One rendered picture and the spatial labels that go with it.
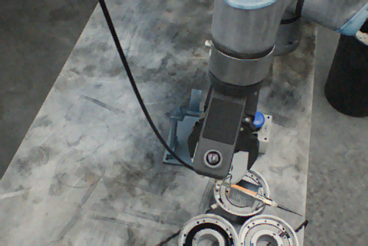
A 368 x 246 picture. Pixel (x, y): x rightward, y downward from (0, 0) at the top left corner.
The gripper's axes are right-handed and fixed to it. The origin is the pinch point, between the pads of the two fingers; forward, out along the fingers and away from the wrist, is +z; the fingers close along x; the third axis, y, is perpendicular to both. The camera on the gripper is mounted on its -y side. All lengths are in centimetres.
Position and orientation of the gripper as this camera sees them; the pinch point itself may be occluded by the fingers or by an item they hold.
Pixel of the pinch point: (217, 178)
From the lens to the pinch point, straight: 67.1
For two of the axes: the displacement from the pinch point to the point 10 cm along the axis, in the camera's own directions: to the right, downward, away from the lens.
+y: 2.3, -7.0, 6.8
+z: -0.5, 6.9, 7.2
